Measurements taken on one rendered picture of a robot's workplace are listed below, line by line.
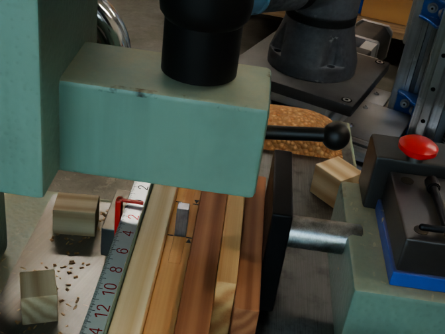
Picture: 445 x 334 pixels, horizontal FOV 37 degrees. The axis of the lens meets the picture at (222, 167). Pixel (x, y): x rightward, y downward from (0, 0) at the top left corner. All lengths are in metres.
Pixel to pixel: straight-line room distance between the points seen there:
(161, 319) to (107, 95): 0.15
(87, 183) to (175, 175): 1.80
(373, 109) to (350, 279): 0.81
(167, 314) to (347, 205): 0.18
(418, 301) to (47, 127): 0.27
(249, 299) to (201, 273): 0.04
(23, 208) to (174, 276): 0.33
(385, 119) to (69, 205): 0.69
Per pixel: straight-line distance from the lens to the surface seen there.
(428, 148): 0.53
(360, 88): 1.12
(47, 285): 0.63
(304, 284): 0.56
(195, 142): 0.44
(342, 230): 0.52
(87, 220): 0.73
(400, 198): 0.50
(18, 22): 0.40
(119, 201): 0.52
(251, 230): 0.52
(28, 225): 0.76
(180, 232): 0.52
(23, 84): 0.41
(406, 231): 0.47
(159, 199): 0.54
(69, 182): 2.25
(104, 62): 0.47
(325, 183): 0.65
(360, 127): 1.20
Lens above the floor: 1.26
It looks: 32 degrees down
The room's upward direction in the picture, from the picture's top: 8 degrees clockwise
